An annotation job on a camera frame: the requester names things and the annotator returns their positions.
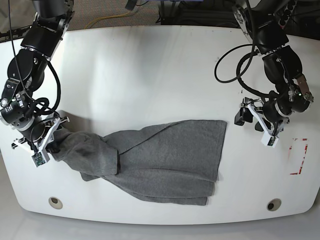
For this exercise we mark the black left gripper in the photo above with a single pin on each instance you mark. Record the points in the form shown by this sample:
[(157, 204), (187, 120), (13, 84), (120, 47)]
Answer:
[(271, 113)]

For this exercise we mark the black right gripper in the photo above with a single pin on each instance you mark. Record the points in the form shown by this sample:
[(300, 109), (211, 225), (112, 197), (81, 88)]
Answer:
[(37, 130)]

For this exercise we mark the grey T-shirt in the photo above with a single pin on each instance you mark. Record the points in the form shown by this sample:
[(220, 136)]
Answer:
[(175, 162)]

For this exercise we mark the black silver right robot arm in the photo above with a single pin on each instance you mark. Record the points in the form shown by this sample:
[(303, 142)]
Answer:
[(26, 71)]

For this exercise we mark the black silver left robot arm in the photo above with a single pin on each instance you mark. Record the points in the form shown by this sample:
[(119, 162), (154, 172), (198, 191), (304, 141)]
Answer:
[(264, 25)]

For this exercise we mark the red tape rectangle marking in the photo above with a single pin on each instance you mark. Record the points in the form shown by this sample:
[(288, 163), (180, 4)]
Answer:
[(296, 156)]

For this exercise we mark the black tripod stand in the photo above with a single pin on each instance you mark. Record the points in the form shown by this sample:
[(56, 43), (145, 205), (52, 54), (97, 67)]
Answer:
[(17, 33)]

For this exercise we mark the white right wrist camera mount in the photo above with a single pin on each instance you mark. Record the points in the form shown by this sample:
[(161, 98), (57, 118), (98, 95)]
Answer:
[(40, 155)]

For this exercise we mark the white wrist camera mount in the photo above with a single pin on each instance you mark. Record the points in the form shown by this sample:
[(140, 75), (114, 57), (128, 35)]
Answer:
[(40, 155), (270, 135)]

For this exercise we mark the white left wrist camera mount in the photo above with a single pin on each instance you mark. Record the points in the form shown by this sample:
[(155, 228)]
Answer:
[(270, 135)]

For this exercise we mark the left table cable grommet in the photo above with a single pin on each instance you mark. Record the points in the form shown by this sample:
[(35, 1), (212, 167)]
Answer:
[(55, 203)]

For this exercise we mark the table cable grommet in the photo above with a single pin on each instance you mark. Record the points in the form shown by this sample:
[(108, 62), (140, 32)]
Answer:
[(55, 203), (274, 205)]

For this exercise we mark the right table cable grommet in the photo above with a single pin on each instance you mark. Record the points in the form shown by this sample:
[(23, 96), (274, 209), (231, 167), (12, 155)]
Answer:
[(274, 205)]

